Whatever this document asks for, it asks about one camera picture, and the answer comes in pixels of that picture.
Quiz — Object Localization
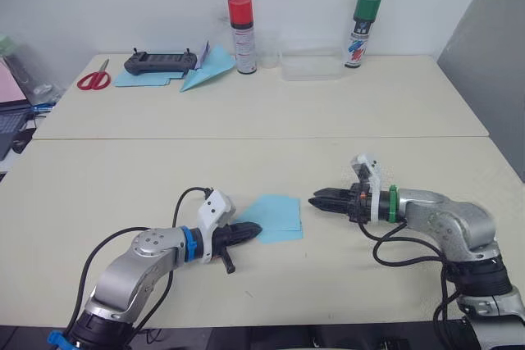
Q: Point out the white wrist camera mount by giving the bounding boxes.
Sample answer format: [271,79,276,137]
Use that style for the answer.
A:
[196,189,238,264]
[349,153,390,225]

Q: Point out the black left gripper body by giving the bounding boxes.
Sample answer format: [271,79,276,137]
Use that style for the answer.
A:
[210,224,238,275]

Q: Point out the green capped spray can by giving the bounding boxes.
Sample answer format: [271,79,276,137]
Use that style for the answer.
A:
[344,0,383,70]

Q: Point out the red handled scissors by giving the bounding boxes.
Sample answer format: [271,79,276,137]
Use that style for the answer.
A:
[76,58,113,92]

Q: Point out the clear plastic cup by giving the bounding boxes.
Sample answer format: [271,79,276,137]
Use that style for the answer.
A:
[259,29,282,70]

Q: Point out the clear plastic box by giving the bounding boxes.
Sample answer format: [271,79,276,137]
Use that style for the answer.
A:
[279,37,345,82]

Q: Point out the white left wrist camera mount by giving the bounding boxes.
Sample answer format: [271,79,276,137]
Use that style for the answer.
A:
[196,189,238,264]

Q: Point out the light blue paper airplane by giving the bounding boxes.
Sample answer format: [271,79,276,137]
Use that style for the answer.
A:
[178,43,238,93]

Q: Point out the cut light blue paper sheet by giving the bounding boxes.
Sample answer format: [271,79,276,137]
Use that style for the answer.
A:
[113,66,186,89]

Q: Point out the grey partition panel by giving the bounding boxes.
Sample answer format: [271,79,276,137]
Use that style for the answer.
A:
[436,0,525,184]

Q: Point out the small white purple card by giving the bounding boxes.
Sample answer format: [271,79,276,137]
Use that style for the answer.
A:
[195,39,212,70]

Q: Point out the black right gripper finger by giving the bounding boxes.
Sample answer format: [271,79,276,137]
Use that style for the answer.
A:
[313,186,354,201]
[308,197,353,216]

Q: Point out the red capped spray can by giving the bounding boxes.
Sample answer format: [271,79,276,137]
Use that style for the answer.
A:
[227,0,258,76]

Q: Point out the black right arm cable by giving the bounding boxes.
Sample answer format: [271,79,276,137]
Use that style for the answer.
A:
[355,218,467,350]

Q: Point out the dark laptop computer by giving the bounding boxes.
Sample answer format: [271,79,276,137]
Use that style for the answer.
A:
[0,98,37,163]

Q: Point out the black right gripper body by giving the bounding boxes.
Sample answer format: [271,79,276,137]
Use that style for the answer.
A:
[346,181,371,223]

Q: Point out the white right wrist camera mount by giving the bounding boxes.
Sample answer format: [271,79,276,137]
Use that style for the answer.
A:
[349,153,390,225]

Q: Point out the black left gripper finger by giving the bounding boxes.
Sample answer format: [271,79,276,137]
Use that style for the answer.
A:
[228,221,263,237]
[231,230,263,246]

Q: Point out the dark grey remote controller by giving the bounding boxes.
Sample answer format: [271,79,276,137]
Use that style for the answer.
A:
[123,48,199,77]

